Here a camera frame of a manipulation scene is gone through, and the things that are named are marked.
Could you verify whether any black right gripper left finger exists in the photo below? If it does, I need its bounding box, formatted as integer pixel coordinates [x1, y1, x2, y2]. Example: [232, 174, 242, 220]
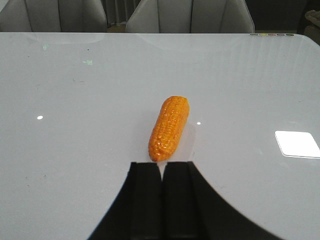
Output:
[89, 162, 163, 240]

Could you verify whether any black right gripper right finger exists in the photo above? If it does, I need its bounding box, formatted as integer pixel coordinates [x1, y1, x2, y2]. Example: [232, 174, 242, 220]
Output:
[162, 161, 278, 240]

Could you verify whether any orange toy corn cob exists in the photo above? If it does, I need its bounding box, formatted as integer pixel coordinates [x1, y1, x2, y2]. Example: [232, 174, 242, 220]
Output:
[148, 96, 190, 162]

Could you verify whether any coloured sticker strip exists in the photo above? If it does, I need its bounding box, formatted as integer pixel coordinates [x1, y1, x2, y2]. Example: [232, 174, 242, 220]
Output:
[249, 33, 295, 37]

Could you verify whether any grey padded chair right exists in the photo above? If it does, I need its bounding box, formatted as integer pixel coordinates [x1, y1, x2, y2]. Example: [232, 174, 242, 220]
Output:
[125, 0, 255, 34]

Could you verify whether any grey padded chair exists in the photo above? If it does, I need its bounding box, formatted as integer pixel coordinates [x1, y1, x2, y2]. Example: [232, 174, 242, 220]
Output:
[0, 0, 108, 33]
[125, 0, 255, 34]

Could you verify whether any brown cushioned seat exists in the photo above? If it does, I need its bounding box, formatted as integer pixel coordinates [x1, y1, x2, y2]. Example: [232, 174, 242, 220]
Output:
[304, 10, 320, 45]

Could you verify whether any grey padded chair left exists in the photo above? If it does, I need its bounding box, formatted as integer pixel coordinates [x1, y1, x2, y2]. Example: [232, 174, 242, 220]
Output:
[0, 0, 108, 33]

